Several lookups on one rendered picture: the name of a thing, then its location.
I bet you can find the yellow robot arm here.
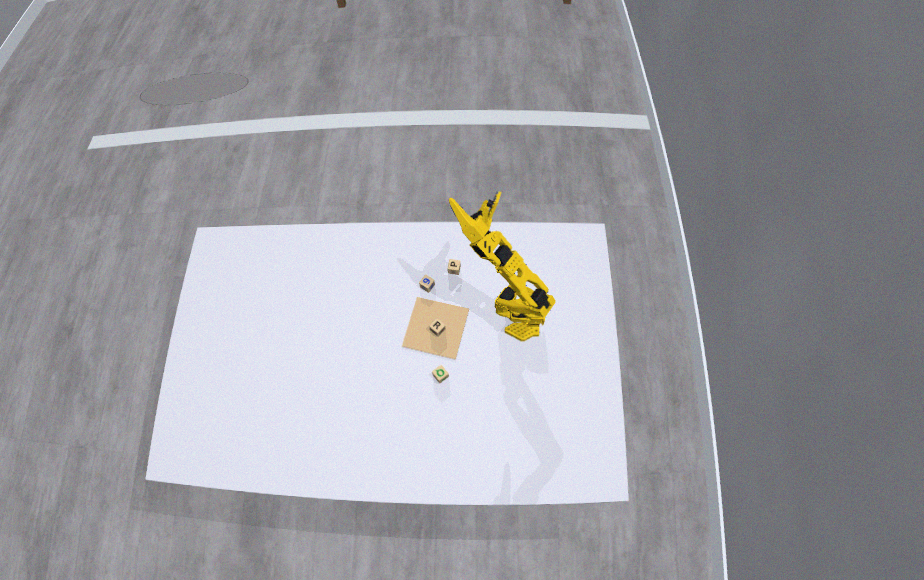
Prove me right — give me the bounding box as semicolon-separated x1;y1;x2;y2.
470;231;555;341

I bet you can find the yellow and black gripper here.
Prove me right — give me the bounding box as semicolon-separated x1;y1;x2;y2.
449;192;501;243

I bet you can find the tan flat mat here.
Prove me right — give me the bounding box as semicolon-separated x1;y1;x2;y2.
402;297;469;360

